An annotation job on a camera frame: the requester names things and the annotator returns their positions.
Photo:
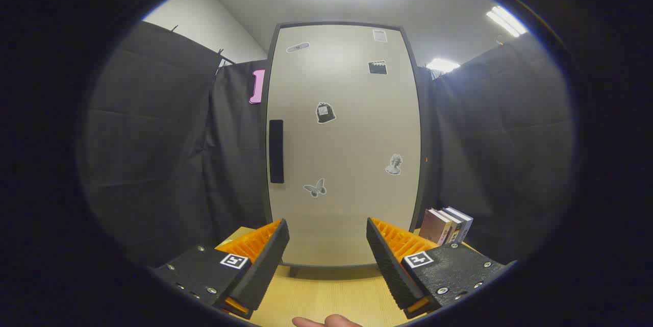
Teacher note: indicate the black backdrop cloth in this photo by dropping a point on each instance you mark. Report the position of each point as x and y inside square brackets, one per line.
[153, 138]

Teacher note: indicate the ceiling light panel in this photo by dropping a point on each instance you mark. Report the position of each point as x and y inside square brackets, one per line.
[443, 65]
[506, 21]

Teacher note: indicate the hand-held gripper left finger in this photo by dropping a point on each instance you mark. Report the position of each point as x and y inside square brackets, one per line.
[265, 266]

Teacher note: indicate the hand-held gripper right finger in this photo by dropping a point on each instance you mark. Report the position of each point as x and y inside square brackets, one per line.
[390, 271]

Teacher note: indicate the grey book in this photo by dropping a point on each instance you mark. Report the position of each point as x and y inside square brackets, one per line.
[453, 226]

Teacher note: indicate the dark grey cabinet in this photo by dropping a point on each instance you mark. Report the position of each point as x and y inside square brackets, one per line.
[424, 128]

